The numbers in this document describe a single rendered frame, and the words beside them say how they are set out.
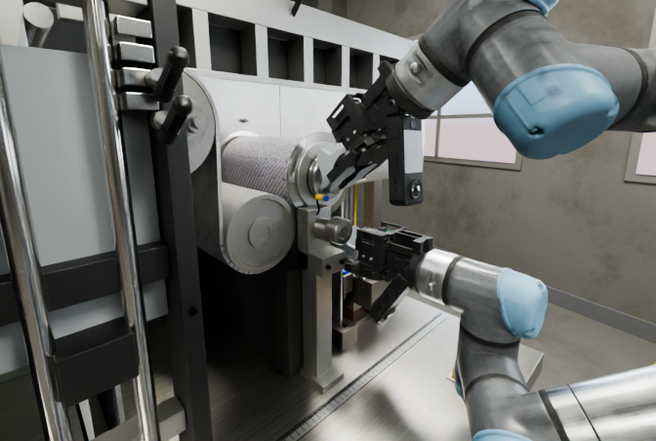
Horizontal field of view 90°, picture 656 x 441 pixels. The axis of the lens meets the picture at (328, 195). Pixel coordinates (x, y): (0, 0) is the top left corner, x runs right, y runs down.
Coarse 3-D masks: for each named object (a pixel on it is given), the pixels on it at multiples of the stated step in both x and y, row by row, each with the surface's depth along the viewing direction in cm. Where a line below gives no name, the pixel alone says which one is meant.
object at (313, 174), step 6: (312, 162) 53; (312, 168) 52; (318, 168) 52; (312, 174) 52; (318, 174) 52; (312, 180) 52; (318, 180) 53; (312, 186) 53; (318, 186) 53; (312, 192) 54; (318, 192) 53; (330, 198) 55
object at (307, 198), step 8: (312, 144) 53; (320, 144) 54; (328, 144) 55; (304, 152) 52; (312, 152) 53; (304, 160) 52; (304, 168) 52; (296, 176) 52; (304, 176) 52; (296, 184) 52; (304, 184) 53; (304, 192) 53; (304, 200) 53; (312, 200) 54; (320, 200) 56; (336, 200) 58
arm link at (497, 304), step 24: (456, 264) 45; (480, 264) 44; (456, 288) 44; (480, 288) 42; (504, 288) 40; (528, 288) 39; (480, 312) 41; (504, 312) 39; (528, 312) 38; (480, 336) 42; (504, 336) 41; (528, 336) 39
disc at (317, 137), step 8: (312, 136) 53; (320, 136) 54; (328, 136) 56; (304, 144) 52; (336, 144) 57; (296, 152) 51; (296, 160) 51; (288, 168) 51; (296, 168) 52; (288, 176) 51; (288, 184) 51; (288, 192) 51; (296, 192) 52; (344, 192) 60; (296, 200) 53; (296, 208) 53; (336, 208) 59
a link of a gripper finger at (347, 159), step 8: (344, 152) 44; (352, 152) 43; (360, 152) 43; (336, 160) 45; (344, 160) 44; (352, 160) 44; (336, 168) 45; (344, 168) 45; (328, 176) 48; (336, 176) 46
